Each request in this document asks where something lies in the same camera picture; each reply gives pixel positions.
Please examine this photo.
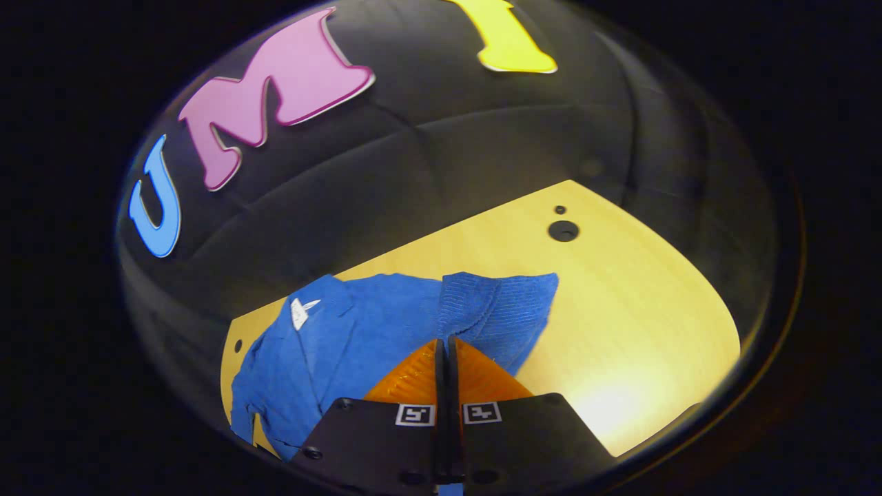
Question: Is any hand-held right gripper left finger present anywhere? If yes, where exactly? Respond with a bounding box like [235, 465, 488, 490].
[293, 338, 450, 494]

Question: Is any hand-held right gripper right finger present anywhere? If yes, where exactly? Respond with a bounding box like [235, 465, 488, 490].
[448, 335, 617, 494]

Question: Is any blue button-up shirt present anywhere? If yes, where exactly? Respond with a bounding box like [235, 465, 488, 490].
[231, 272, 560, 496]

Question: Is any black backdrop cloth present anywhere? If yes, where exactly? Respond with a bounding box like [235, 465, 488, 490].
[114, 0, 779, 442]

